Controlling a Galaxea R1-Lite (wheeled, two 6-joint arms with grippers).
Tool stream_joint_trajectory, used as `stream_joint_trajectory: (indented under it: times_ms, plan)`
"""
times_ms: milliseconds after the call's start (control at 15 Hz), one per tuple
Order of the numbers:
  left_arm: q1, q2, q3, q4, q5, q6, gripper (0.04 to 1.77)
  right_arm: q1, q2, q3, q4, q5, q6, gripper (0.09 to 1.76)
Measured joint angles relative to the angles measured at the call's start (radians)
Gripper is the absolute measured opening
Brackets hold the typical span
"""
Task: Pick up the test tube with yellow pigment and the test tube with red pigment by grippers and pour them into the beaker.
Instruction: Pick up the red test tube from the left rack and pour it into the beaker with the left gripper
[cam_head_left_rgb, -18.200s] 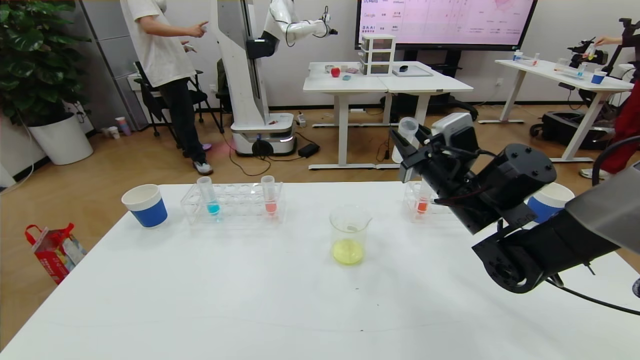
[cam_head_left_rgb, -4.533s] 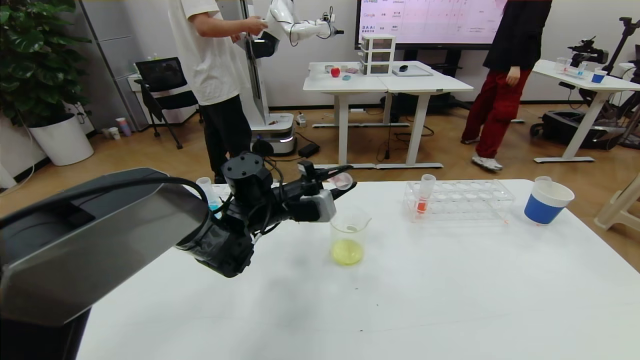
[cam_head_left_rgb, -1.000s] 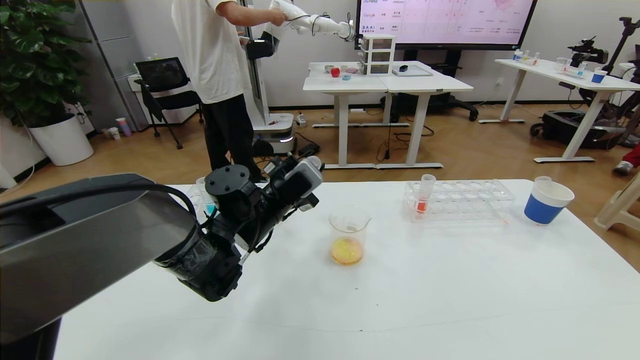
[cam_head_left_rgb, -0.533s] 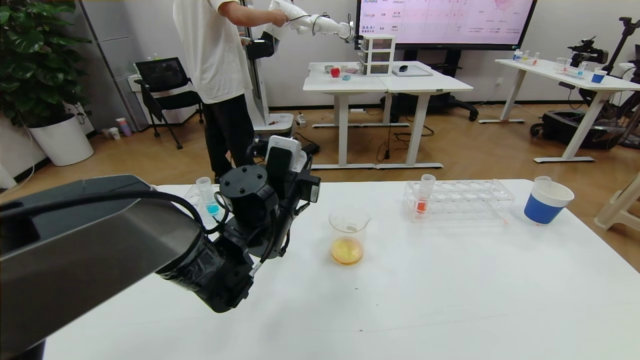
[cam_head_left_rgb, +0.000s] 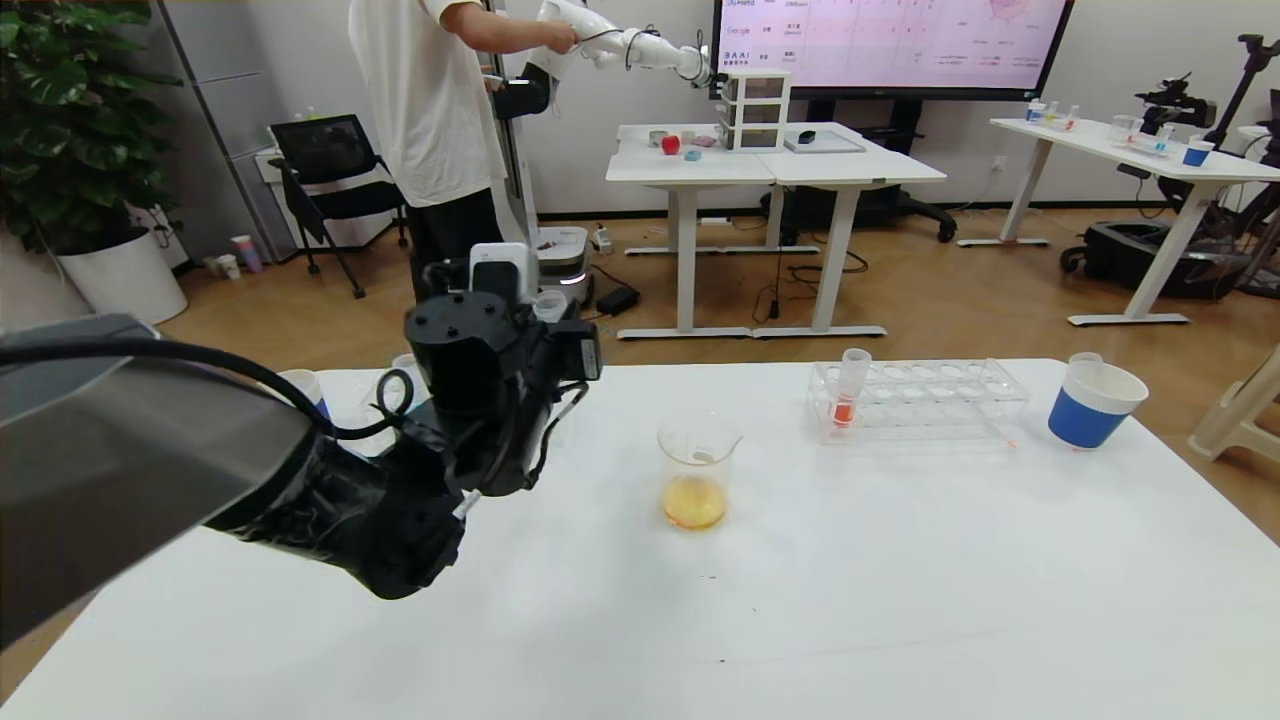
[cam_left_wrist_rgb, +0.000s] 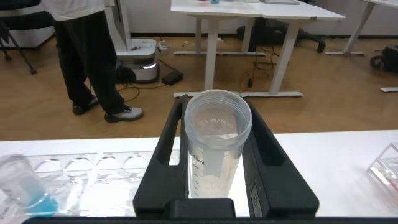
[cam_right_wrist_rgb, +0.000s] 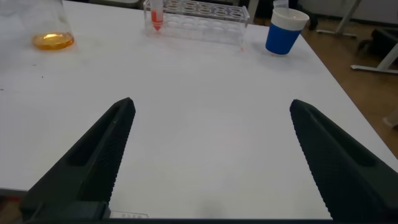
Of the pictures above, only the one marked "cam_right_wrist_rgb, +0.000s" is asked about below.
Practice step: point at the clear acrylic tube rack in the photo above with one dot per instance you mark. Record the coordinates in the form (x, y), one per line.
(199, 28)

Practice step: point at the white standing desk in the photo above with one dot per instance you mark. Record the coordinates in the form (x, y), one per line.
(252, 11)
(370, 68)

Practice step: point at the blue white paper cup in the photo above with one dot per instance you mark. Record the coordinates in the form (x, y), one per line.
(281, 39)

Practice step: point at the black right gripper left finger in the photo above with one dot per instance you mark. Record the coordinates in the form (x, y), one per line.
(90, 161)

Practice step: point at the clear glass beaker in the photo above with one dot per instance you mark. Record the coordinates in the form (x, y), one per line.
(53, 42)

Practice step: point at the orange-red pigment test tube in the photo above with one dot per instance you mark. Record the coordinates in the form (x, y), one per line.
(157, 20)

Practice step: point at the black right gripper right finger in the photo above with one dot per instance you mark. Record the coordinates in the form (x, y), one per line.
(348, 174)

